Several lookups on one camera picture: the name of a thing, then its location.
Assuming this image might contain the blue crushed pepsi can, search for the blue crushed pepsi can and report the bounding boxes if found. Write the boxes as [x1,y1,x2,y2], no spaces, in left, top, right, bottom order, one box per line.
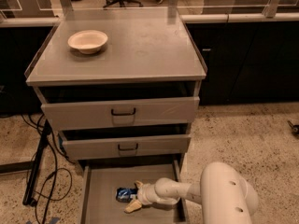
[116,188,137,203]

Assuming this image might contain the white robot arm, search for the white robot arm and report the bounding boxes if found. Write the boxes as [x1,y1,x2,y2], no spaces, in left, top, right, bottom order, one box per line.
[124,161,259,224]

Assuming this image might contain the grey middle drawer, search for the grey middle drawer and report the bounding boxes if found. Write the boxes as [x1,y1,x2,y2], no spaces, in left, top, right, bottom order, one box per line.
[63,134,191,160]

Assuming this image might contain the grey bottom drawer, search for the grey bottom drawer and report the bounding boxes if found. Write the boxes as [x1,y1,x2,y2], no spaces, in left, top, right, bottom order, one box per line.
[78,156,189,224]

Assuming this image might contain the white paper bowl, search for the white paper bowl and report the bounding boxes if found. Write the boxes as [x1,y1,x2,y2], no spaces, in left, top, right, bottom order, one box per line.
[67,30,108,55]

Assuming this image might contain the grey top drawer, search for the grey top drawer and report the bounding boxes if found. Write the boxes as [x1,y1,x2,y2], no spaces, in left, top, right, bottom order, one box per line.
[42,97,199,131]

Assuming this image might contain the grey drawer cabinet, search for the grey drawer cabinet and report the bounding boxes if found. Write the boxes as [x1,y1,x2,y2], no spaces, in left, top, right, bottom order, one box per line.
[24,7,208,224]

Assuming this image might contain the dark caster wheel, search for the dark caster wheel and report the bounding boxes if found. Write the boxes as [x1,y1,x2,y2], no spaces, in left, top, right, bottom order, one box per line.
[288,120,299,135]

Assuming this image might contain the grey drawer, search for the grey drawer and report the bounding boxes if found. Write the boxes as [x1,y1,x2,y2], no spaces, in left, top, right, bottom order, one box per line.
[42,97,199,131]
[78,156,189,224]
[63,134,191,160]

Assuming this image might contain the black metal floor bar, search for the black metal floor bar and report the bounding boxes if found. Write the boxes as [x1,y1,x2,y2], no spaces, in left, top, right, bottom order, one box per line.
[22,120,51,205]

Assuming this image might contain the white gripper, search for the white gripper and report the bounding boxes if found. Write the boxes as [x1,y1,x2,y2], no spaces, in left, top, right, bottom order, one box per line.
[124,180,157,214]

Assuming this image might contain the black floor cable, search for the black floor cable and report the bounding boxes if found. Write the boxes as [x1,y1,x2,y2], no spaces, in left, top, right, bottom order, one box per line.
[20,113,76,224]

